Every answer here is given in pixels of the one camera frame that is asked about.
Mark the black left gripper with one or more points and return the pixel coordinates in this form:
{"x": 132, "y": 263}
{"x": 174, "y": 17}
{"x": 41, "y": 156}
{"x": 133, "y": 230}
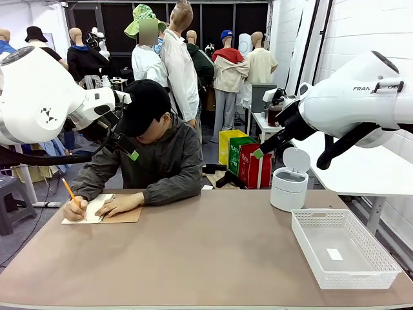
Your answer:
{"x": 103, "y": 129}

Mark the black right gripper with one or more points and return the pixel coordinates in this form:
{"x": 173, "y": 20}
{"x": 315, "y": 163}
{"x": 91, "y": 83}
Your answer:
{"x": 297, "y": 122}

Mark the yellow pencil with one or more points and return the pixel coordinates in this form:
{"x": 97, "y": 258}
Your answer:
{"x": 68, "y": 189}

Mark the spiral notebook with brown cover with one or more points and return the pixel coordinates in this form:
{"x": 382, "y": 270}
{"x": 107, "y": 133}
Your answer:
{"x": 129, "y": 218}

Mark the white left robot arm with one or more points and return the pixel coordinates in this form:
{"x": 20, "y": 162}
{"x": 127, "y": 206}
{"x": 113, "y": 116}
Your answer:
{"x": 32, "y": 97}

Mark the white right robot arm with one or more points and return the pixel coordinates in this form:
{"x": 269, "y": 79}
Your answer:
{"x": 348, "y": 106}

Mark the person's left forearm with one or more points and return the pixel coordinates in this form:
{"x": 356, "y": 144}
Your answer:
{"x": 174, "y": 193}

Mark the person's left hand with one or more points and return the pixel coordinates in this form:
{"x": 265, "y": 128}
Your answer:
{"x": 121, "y": 203}

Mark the person's right hand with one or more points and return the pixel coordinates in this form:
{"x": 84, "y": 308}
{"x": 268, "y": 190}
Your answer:
{"x": 75, "y": 210}

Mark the small white table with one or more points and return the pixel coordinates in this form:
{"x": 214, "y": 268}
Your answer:
{"x": 262, "y": 124}

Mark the dark brown jug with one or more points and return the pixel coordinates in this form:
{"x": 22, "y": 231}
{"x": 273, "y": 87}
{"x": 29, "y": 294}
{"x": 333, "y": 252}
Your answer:
{"x": 272, "y": 117}

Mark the red sorting bag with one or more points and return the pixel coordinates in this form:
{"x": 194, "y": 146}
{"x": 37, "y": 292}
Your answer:
{"x": 255, "y": 171}

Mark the person's head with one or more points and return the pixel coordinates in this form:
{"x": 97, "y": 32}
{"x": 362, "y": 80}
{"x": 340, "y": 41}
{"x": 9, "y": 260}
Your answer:
{"x": 158, "y": 129}

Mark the green sorting bag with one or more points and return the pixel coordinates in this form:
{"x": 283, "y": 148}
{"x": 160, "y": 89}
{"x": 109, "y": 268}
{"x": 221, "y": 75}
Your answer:
{"x": 234, "y": 158}

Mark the black baseball cap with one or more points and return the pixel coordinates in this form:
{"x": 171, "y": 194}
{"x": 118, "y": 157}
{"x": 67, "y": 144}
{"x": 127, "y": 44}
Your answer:
{"x": 145, "y": 103}

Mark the grey jacket torso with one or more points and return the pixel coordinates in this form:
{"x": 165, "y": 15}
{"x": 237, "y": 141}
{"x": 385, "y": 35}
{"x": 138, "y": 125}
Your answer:
{"x": 167, "y": 161}

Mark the grey cabinet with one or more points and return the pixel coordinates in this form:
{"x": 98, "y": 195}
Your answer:
{"x": 261, "y": 97}

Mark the yellow sorting bag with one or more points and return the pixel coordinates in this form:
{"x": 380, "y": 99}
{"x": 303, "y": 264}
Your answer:
{"x": 224, "y": 145}

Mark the white round lidded bin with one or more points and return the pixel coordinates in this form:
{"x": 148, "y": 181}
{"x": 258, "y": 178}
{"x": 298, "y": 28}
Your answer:
{"x": 287, "y": 193}

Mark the black floor stand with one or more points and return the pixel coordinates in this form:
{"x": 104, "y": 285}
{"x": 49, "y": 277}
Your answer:
{"x": 229, "y": 179}

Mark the cluttered background table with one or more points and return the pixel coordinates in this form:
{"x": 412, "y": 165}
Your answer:
{"x": 117, "y": 80}

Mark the hanging blue and beige clothes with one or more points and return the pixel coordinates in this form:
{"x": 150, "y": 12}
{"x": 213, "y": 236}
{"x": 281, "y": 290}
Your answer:
{"x": 55, "y": 151}

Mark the grey backpack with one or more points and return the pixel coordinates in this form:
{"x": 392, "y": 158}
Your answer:
{"x": 92, "y": 81}

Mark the brown cardboard piece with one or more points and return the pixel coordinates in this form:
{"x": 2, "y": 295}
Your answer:
{"x": 211, "y": 177}

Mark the mannequin in cream shirt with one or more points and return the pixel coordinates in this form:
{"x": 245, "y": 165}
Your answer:
{"x": 261, "y": 64}

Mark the mannequin in white coat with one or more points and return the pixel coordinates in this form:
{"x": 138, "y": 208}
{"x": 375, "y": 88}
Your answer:
{"x": 146, "y": 64}

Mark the mannequin in red beige jacket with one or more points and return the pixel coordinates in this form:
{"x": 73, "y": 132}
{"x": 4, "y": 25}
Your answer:
{"x": 229, "y": 71}

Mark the large white table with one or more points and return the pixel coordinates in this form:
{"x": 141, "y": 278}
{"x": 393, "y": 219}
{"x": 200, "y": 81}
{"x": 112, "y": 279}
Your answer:
{"x": 355, "y": 174}

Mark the mannequin in black jacket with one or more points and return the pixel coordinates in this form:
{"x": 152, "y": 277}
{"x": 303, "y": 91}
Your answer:
{"x": 84, "y": 61}

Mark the tall mannequin in white shirt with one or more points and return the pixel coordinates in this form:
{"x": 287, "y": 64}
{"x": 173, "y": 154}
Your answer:
{"x": 180, "y": 64}

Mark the white oval panel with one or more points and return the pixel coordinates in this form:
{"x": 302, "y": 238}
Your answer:
{"x": 245, "y": 45}

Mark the mannequin in dark green hoodie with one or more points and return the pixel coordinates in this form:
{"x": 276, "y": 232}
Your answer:
{"x": 203, "y": 64}

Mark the black goggles headset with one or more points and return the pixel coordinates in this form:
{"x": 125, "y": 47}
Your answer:
{"x": 91, "y": 38}

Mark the mannequin in black tee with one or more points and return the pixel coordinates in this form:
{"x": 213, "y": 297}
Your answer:
{"x": 51, "y": 53}

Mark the blue cap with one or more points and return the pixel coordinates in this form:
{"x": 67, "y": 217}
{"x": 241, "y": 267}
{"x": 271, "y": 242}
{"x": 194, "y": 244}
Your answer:
{"x": 226, "y": 34}

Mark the green checked sun hat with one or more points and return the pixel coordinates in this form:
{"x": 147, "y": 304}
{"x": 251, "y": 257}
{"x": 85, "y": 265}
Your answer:
{"x": 135, "y": 22}

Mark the grey plastic stool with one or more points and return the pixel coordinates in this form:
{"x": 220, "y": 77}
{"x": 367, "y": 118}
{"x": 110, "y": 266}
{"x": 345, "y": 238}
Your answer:
{"x": 16, "y": 206}

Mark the white label in basket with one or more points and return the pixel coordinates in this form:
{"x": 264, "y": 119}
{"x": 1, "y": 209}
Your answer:
{"x": 334, "y": 254}

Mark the black bucket hat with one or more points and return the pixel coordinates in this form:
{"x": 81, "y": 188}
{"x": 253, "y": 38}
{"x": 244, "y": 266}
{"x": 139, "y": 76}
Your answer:
{"x": 35, "y": 34}

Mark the mannequin in blue shirt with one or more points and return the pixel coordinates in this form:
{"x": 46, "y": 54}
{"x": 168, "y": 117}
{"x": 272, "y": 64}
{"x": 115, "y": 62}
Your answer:
{"x": 4, "y": 45}

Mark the white perforated plastic basket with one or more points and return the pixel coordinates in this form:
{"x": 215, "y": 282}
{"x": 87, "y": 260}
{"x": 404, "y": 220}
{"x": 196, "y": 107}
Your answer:
{"x": 351, "y": 281}

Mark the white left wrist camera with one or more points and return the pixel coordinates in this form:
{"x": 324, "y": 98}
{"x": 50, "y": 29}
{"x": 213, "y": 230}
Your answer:
{"x": 122, "y": 97}

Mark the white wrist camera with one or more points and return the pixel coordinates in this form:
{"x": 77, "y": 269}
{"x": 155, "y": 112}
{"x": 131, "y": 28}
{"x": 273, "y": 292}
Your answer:
{"x": 122, "y": 97}
{"x": 269, "y": 95}

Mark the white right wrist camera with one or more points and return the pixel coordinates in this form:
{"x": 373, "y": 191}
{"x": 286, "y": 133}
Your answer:
{"x": 269, "y": 95}

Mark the black wall pipe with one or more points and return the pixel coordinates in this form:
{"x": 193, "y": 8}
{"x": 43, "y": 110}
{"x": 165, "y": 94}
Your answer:
{"x": 311, "y": 55}
{"x": 324, "y": 42}

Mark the white desk leg frame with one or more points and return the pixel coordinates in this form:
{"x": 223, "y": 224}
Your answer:
{"x": 27, "y": 181}

